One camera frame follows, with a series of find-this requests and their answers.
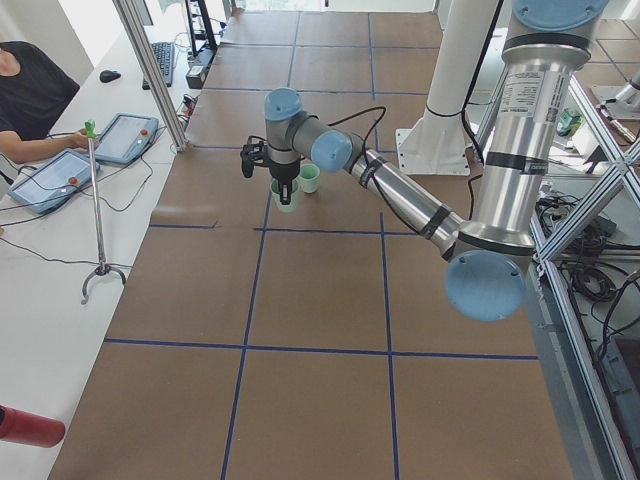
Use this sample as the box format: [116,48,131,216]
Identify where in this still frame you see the green handled reacher grabber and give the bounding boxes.
[81,120,126,305]

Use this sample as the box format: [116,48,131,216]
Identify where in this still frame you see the mint green cup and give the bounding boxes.
[270,179,300,213]
[298,163,320,194]

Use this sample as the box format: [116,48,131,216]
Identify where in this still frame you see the black keyboard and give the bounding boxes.
[151,42,175,87]

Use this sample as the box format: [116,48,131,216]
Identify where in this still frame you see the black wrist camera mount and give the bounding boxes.
[240,140,269,178]

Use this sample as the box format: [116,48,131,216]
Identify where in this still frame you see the aluminium side frame rail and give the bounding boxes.
[519,74,640,480]

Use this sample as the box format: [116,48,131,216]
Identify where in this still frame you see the aluminium frame post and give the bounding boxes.
[112,0,188,152]

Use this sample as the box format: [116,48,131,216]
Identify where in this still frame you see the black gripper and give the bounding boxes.
[269,160,300,206]

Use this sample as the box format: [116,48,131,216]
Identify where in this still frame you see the teach pendant far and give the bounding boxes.
[95,113,159,166]

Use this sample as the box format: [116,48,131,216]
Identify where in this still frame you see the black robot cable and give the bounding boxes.
[319,105,389,166]

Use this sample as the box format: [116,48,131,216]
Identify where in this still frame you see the black computer mouse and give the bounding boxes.
[99,70,121,84]

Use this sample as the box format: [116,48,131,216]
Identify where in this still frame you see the teach pendant near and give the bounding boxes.
[8,149,92,214]

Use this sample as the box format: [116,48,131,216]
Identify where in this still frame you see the teach pendant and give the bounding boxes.
[8,149,92,214]
[95,113,159,166]

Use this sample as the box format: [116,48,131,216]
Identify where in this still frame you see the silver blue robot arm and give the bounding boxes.
[260,1,606,321]

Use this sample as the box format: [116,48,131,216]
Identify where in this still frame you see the red bottle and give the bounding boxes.
[1,406,66,448]

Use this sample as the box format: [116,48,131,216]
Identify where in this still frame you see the brown cardboard table cover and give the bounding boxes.
[51,12,572,479]

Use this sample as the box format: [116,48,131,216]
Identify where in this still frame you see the person in black shirt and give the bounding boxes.
[1,41,88,164]

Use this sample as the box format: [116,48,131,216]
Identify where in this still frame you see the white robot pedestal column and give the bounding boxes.
[396,0,503,176]

